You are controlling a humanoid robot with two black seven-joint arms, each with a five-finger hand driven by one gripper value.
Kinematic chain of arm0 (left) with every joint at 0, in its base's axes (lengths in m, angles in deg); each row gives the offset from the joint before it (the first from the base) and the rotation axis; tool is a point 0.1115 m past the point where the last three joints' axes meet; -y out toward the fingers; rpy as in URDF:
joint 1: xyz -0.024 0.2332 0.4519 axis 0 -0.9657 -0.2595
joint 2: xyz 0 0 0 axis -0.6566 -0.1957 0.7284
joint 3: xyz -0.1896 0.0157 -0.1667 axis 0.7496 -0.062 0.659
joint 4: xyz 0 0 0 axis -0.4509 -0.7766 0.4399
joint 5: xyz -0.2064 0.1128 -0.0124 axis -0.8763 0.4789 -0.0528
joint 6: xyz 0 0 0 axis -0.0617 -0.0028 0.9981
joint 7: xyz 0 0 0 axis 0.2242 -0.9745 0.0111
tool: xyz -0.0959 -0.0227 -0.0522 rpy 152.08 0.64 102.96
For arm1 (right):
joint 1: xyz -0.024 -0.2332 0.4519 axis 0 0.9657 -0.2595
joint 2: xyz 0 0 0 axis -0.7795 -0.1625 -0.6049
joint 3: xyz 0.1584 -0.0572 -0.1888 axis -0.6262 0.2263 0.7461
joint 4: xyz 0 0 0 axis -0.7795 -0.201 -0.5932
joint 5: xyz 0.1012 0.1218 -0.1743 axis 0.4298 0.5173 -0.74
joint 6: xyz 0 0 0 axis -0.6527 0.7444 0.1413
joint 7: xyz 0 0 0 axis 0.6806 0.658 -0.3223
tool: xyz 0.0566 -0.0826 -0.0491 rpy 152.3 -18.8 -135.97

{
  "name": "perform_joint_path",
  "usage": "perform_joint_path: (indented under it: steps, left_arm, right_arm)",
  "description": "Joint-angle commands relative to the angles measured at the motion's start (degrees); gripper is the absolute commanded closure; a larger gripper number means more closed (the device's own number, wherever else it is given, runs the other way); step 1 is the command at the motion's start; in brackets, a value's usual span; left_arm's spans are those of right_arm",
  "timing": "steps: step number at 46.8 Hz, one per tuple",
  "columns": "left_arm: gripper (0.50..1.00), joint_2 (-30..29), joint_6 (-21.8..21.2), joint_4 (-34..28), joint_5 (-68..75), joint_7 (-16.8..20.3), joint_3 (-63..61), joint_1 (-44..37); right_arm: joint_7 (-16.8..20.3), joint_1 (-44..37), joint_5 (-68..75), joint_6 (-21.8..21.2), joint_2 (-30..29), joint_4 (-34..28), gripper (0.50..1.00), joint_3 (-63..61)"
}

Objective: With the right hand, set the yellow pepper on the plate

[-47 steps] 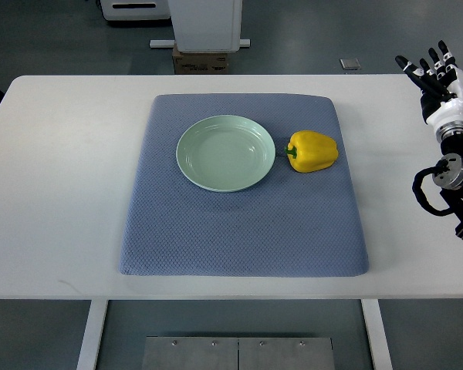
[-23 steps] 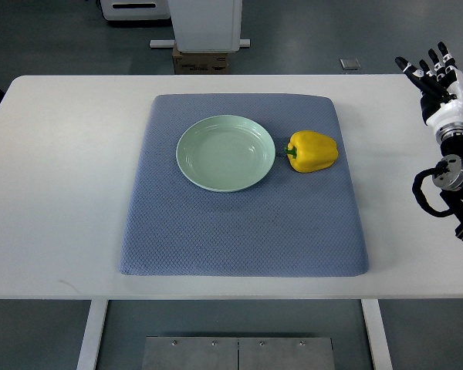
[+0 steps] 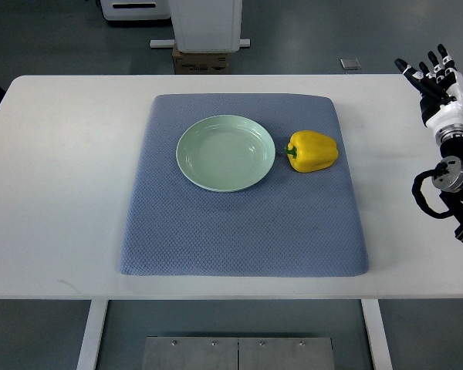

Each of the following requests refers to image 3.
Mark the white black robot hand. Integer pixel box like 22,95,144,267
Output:
394,44,463,130

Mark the yellow bell pepper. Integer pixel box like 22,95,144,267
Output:
285,130,339,173

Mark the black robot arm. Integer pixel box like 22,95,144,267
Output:
411,124,463,243

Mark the grey floor socket plate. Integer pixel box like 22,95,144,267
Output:
340,59,362,71

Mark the light green plate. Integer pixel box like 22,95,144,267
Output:
176,115,275,192

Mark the blue quilted mat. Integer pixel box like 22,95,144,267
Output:
119,93,369,278

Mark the right white table leg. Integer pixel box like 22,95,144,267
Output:
361,299,394,370

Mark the white table leg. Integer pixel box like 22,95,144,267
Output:
361,299,394,370
76,299,108,370

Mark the white machine column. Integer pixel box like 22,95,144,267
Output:
149,0,251,53

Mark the cardboard box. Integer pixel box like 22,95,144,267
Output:
172,45,229,75

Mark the white cabinet with slot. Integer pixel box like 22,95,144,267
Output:
99,0,171,22

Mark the left white table leg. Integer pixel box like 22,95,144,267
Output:
76,299,108,370

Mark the metal base plate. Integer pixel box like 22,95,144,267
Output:
142,337,335,369

